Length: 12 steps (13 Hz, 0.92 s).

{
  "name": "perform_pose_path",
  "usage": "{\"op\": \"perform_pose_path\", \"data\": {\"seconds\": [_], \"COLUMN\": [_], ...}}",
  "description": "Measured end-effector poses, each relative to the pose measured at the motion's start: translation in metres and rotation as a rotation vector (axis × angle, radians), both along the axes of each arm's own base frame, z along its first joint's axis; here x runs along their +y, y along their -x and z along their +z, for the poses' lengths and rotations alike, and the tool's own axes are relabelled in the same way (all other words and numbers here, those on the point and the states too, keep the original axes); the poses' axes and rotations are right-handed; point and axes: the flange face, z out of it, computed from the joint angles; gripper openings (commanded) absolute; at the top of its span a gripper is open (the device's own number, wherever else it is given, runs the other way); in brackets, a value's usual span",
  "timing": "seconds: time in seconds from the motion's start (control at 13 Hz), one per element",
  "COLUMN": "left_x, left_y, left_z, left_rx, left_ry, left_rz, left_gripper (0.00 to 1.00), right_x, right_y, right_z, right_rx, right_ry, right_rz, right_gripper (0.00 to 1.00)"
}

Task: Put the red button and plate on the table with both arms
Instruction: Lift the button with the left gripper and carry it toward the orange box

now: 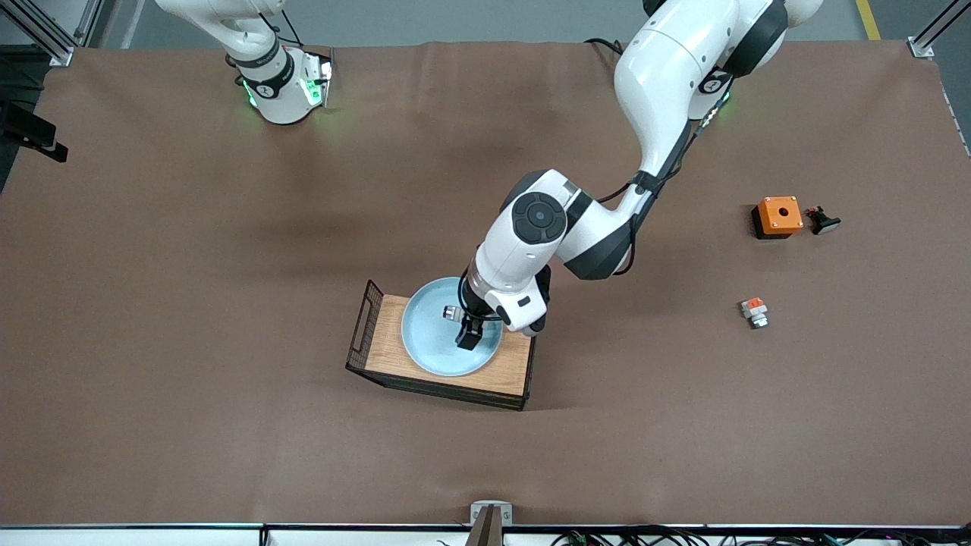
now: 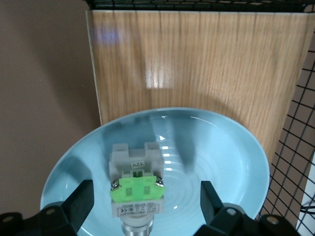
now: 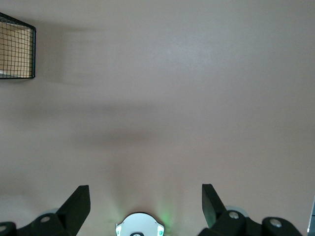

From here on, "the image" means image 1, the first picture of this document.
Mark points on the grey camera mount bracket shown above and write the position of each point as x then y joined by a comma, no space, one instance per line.
489,531

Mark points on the base connector box green light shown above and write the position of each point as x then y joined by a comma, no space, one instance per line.
315,87

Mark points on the white table edge rail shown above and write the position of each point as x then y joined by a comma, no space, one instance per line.
152,537

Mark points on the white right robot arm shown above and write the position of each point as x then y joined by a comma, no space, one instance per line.
279,98

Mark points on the orange button enclosure box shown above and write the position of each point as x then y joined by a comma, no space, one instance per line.
780,214

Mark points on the green and white contact block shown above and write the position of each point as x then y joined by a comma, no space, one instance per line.
451,312

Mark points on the light blue round plate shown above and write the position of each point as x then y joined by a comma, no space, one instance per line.
428,349

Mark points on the black button with white cap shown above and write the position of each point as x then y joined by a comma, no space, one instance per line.
823,222

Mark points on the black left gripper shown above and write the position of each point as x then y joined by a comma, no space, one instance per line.
473,312

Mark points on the aluminium frame profile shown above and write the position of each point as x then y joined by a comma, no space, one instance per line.
922,45
53,44

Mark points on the white button with orange label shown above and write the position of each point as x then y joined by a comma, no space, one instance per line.
755,311

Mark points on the brown table cover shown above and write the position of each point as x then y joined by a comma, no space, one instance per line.
227,303

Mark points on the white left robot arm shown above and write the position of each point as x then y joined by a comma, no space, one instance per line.
667,76

